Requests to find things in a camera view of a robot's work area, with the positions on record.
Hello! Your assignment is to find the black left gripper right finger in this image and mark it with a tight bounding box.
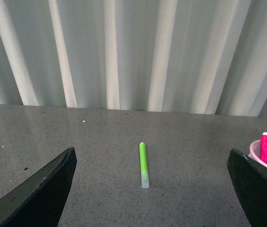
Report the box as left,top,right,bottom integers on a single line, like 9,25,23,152
227,148,267,227

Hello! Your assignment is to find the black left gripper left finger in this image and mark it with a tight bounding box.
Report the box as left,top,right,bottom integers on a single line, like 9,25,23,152
0,148,77,227

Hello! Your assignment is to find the pink pen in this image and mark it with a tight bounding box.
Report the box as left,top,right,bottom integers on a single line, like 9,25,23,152
259,132,267,164

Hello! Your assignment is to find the white pleated curtain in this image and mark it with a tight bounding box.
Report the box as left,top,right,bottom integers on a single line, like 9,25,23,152
0,0,267,117

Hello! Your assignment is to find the green pen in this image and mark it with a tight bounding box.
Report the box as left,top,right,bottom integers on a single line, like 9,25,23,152
139,142,150,189

